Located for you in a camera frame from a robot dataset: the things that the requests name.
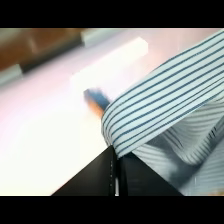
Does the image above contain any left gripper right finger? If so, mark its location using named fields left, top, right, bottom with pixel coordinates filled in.
left=118, top=151, right=184, bottom=197

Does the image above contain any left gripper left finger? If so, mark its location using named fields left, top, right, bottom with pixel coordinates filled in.
left=52, top=144, right=118, bottom=197

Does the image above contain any blue striped white shirt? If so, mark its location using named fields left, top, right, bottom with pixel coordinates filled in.
left=100, top=29, right=224, bottom=197

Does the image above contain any silver frame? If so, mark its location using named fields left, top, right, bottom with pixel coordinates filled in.
left=0, top=28, right=126, bottom=86

